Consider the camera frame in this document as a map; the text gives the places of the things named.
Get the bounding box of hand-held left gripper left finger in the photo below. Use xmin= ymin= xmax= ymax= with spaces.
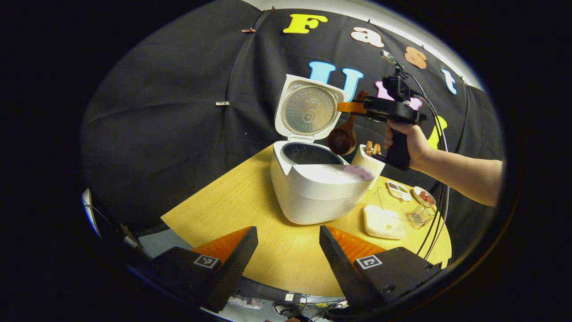
xmin=130 ymin=226 xmax=259 ymax=314

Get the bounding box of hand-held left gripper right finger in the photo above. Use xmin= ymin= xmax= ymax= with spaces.
xmin=319 ymin=225 xmax=444 ymax=314

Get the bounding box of brown wooden spoon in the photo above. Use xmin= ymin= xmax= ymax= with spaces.
xmin=327 ymin=90 xmax=370 ymax=157

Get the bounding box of white rice cooker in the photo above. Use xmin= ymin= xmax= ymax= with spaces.
xmin=270 ymin=74 xmax=376 ymax=225

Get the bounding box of wire chopstick holder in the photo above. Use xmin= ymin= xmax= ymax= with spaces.
xmin=408 ymin=203 xmax=435 ymax=229

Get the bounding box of white toaster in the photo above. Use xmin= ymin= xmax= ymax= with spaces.
xmin=351 ymin=143 xmax=386 ymax=189

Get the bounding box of white divided bean dish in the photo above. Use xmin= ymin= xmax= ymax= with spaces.
xmin=386 ymin=181 xmax=413 ymax=202

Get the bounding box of white round plate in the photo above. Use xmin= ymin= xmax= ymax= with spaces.
xmin=412 ymin=186 xmax=437 ymax=208

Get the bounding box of black backdrop cloth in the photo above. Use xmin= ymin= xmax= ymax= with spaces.
xmin=80 ymin=0 xmax=505 ymax=251

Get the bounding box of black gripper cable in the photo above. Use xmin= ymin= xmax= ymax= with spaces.
xmin=402 ymin=69 xmax=450 ymax=261

